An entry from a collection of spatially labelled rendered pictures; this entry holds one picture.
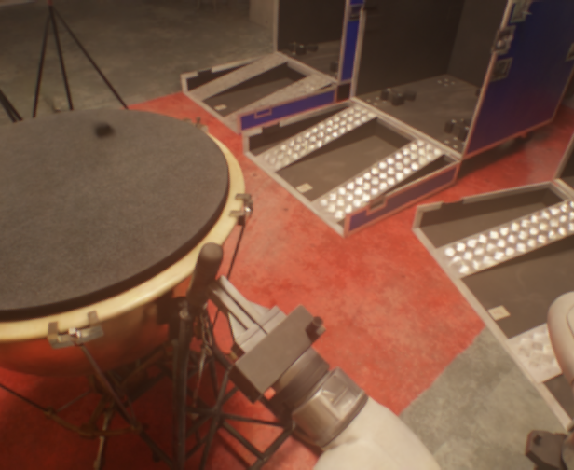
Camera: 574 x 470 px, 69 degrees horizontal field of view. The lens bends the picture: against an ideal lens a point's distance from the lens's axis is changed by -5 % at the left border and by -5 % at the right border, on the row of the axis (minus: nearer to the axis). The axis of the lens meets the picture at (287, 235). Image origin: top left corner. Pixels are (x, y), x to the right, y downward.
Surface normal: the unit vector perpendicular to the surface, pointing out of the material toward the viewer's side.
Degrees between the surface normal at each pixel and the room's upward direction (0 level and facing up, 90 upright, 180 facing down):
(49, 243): 0
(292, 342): 21
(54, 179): 0
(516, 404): 0
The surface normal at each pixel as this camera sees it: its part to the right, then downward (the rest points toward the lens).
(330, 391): 0.31, -0.55
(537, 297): 0.02, -0.76
